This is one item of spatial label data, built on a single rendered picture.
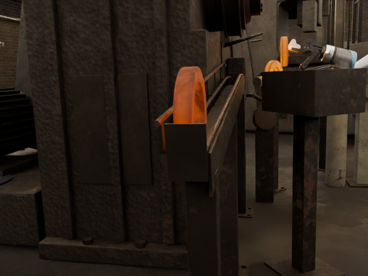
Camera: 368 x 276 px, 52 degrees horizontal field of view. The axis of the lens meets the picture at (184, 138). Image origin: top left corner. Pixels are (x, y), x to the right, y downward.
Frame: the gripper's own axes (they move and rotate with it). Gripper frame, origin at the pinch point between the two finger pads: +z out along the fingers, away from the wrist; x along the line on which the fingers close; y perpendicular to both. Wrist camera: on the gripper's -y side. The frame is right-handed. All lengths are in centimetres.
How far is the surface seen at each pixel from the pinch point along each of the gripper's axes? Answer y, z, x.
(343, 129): -36, -48, -25
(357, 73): -10, -20, 91
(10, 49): -103, 625, -645
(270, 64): -9.7, 4.4, -10.7
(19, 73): -51, 148, 8
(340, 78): -13, -15, 95
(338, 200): -73, -52, 1
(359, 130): -34, -58, -29
